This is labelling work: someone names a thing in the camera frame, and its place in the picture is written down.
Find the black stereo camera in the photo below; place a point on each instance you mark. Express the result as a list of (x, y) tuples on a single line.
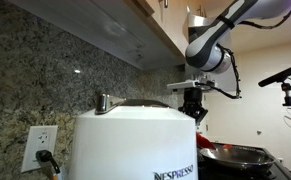
[(280, 76)]

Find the Nespresso coffee machine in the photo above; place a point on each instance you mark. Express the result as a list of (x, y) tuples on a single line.
[(131, 140)]

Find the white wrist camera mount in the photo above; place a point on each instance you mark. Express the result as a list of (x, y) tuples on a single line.
[(185, 84)]

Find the orange silicone spatula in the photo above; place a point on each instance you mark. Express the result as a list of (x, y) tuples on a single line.
[(205, 141)]

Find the small red object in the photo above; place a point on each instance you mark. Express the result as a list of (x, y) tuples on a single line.
[(228, 146)]

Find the stainless steel pan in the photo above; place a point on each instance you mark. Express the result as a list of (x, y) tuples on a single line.
[(238, 160)]

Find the round door knob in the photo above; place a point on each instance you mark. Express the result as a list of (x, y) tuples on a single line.
[(259, 132)]

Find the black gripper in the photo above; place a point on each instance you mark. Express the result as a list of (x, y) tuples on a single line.
[(193, 100)]

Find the wooden upper cabinet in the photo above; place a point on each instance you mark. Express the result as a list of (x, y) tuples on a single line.
[(118, 33)]

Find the black power plug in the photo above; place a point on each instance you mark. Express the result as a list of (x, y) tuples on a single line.
[(43, 155)]

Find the white wall outlet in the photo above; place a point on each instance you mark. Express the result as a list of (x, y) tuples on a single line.
[(41, 136)]

